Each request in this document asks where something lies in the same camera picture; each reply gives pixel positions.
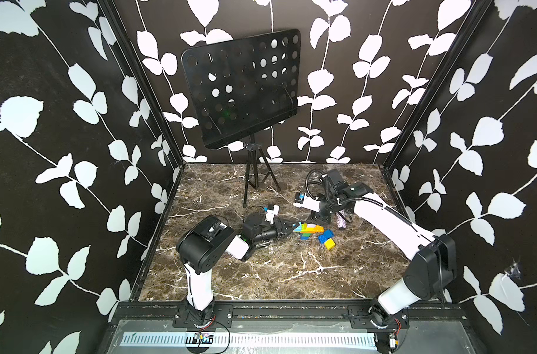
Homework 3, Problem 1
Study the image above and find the yellow square lego brick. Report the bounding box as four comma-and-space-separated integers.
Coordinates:
324, 238, 336, 250

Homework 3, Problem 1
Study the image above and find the purple glitter microphone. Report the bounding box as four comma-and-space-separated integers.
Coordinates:
336, 213, 347, 230

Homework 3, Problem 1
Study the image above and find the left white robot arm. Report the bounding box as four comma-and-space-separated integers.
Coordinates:
176, 212, 300, 315

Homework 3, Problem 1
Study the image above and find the cyan square lego brick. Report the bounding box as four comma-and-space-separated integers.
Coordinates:
293, 224, 304, 233

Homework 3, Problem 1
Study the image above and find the white slotted cable duct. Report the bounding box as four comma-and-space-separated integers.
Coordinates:
119, 332, 376, 350

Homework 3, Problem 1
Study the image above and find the black front mounting rail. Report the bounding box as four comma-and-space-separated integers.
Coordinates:
111, 299, 467, 332

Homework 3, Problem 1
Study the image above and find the black perforated music stand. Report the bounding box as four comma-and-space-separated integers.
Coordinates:
181, 29, 302, 190

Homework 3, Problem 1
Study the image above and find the blue lego brick pair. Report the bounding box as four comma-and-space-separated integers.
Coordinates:
318, 230, 334, 244

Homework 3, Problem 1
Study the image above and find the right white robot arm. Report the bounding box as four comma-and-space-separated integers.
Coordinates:
301, 169, 457, 327

